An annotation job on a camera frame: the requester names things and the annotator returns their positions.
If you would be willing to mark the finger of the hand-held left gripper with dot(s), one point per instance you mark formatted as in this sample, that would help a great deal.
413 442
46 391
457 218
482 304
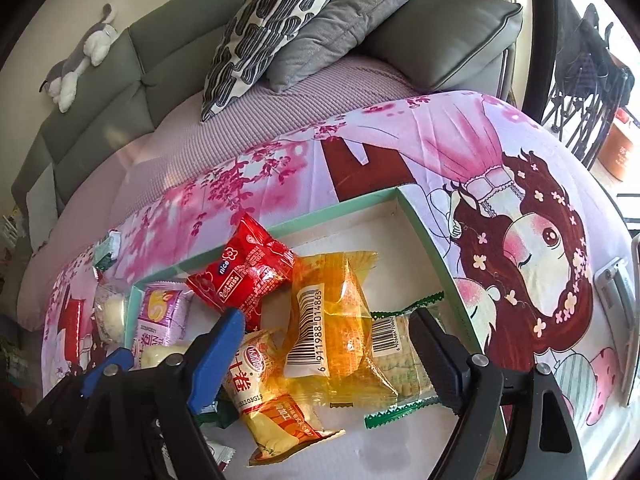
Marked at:
107 366

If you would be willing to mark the grey pillow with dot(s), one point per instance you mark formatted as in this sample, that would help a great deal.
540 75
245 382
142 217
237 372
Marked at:
340 30

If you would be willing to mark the green-rimmed cardboard box lid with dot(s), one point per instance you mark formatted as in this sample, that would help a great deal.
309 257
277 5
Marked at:
350 230

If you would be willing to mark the red flat patterned packet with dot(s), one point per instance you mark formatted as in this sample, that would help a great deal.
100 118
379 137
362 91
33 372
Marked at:
70 320

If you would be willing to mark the yellow snack packet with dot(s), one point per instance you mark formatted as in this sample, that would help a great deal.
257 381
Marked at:
270 410

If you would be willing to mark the purple snack packet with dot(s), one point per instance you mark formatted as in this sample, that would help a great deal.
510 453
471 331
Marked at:
160 310

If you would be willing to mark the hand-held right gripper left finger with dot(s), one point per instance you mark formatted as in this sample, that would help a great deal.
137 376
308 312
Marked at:
220 355

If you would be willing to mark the white green snack packet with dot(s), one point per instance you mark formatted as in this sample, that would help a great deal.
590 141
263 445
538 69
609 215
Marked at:
220 456

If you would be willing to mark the orange clear cake packet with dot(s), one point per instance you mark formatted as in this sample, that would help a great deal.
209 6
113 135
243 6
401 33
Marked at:
340 310

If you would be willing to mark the small green foil packet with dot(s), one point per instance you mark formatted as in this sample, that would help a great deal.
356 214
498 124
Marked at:
106 255
215 408

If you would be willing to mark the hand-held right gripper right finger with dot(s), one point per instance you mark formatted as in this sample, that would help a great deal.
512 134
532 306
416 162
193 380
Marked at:
440 355

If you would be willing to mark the grey sofa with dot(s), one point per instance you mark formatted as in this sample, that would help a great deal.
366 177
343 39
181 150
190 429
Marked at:
100 85

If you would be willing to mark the black white patterned pillow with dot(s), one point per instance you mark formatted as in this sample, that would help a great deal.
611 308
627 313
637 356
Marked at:
260 35

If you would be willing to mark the white jelly cup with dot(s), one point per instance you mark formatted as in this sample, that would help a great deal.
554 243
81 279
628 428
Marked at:
112 312
155 357

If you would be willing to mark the green edged cracker packet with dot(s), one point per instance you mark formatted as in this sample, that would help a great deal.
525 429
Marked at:
395 355

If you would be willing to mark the cartoon printed blanket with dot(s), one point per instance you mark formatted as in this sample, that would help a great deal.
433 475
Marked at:
450 135

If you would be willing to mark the silver metal frame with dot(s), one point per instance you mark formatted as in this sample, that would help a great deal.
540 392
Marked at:
617 290

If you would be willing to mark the grey white plush dog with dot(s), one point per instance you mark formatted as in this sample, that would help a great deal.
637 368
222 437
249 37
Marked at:
95 42

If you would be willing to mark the red puffy snack packet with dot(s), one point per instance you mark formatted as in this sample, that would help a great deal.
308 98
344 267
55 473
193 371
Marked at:
240 270

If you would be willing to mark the pink striped bed sheet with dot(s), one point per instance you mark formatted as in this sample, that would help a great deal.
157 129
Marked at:
225 150

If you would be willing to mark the orange brown container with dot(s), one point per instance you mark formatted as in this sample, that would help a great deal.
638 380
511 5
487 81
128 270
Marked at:
620 150

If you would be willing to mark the dark vertical post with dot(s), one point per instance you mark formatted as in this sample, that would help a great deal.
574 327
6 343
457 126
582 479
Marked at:
537 35

